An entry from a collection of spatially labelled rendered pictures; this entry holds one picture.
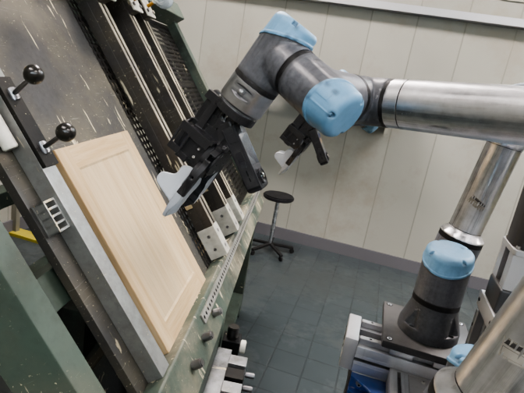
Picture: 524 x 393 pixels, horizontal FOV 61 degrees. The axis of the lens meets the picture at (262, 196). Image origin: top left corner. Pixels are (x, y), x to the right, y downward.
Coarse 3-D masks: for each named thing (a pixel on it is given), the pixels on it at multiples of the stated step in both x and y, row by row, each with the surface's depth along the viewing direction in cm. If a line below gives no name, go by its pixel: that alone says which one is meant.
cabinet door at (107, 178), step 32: (64, 160) 105; (96, 160) 118; (128, 160) 137; (96, 192) 112; (128, 192) 128; (96, 224) 106; (128, 224) 121; (160, 224) 140; (128, 256) 114; (160, 256) 131; (192, 256) 152; (128, 288) 109; (160, 288) 123; (192, 288) 142; (160, 320) 115
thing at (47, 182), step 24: (0, 72) 92; (0, 96) 89; (24, 144) 91; (24, 168) 92; (48, 168) 94; (48, 192) 93; (72, 216) 95; (72, 240) 96; (96, 240) 100; (96, 264) 96; (96, 288) 98; (120, 288) 101; (120, 312) 99; (144, 336) 102; (144, 360) 101
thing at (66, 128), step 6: (60, 126) 85; (66, 126) 85; (72, 126) 86; (60, 132) 85; (66, 132) 85; (72, 132) 86; (54, 138) 89; (60, 138) 86; (66, 138) 86; (72, 138) 87; (42, 144) 93; (48, 144) 91; (42, 150) 93; (48, 150) 93
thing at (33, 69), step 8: (32, 64) 84; (24, 72) 83; (32, 72) 83; (40, 72) 84; (24, 80) 86; (32, 80) 84; (40, 80) 84; (8, 88) 90; (16, 88) 89; (16, 96) 91
